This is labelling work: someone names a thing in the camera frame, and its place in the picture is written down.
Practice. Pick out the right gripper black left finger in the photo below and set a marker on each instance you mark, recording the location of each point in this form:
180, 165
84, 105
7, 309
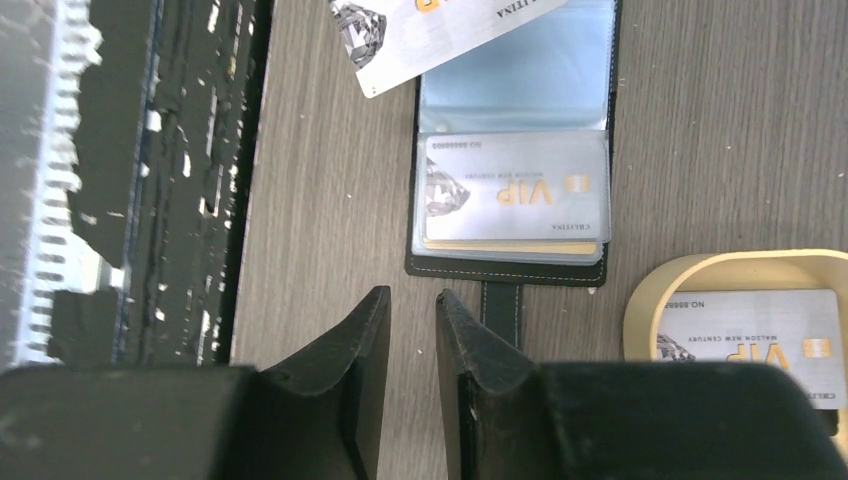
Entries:
315, 415

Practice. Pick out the black leather card holder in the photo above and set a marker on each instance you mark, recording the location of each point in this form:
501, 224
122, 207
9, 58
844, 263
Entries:
552, 74

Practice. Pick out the beige oval tray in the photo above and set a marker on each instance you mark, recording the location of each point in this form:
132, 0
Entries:
793, 269

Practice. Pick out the silver VIP credit card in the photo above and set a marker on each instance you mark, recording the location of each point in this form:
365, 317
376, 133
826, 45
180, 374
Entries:
390, 42

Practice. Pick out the silver VIP card in tray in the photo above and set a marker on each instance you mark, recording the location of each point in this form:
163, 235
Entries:
797, 331

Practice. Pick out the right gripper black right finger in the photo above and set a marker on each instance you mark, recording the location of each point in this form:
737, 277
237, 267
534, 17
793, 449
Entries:
508, 417

